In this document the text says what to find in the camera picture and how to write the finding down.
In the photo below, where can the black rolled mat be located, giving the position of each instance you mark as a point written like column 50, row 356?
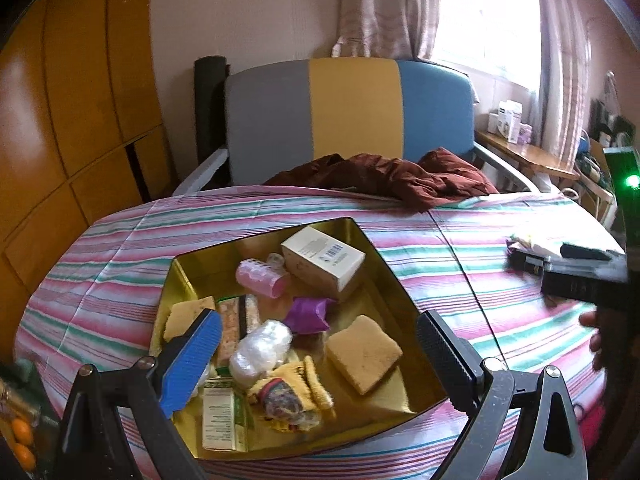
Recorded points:
column 210, row 75

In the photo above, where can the wooden side shelf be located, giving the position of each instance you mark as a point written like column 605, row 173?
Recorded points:
column 530, row 158

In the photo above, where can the purple snack packet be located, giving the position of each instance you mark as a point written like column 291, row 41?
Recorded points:
column 511, row 247

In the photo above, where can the small purple packet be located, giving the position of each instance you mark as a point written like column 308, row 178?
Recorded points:
column 307, row 316

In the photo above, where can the orange fruit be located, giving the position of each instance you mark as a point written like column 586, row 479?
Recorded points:
column 25, row 457
column 22, row 432

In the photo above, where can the dark red blanket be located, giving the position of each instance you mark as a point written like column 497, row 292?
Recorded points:
column 439, row 178

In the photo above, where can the grey yellow blue headboard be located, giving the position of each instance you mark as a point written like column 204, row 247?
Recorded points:
column 282, row 115

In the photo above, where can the wooden wardrobe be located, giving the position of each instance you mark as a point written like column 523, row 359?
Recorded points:
column 82, row 134

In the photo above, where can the yellow knitted sock bundle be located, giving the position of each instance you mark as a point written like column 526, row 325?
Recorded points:
column 291, row 398

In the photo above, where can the brown snack bar packet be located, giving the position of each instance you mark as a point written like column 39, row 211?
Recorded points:
column 239, row 316

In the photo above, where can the white foam block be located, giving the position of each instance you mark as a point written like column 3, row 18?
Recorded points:
column 536, row 245

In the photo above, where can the white plastic bag ball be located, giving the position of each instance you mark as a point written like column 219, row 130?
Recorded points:
column 260, row 352

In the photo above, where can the yellow sponge block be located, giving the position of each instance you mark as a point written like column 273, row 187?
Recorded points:
column 363, row 353

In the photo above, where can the person's right hand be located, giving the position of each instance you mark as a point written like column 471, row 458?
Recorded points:
column 590, row 320

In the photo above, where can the pink patterned curtain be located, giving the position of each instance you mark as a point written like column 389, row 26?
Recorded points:
column 397, row 29

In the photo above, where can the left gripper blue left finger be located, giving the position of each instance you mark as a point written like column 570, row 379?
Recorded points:
column 184, row 360

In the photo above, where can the cream cardboard box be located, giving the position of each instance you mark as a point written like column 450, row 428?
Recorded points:
column 322, row 261

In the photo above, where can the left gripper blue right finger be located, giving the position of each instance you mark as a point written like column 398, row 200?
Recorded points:
column 455, row 362

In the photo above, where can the tan sponge in tray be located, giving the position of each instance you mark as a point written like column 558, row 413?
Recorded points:
column 183, row 314

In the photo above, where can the pink hair roller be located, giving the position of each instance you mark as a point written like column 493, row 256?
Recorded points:
column 264, row 278

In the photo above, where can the striped pink green bedsheet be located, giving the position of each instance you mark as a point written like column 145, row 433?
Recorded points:
column 99, row 302

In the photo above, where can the green white small box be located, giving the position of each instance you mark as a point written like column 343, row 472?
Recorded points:
column 224, row 425

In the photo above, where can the white boxes on shelf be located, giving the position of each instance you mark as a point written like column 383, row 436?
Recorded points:
column 507, row 122

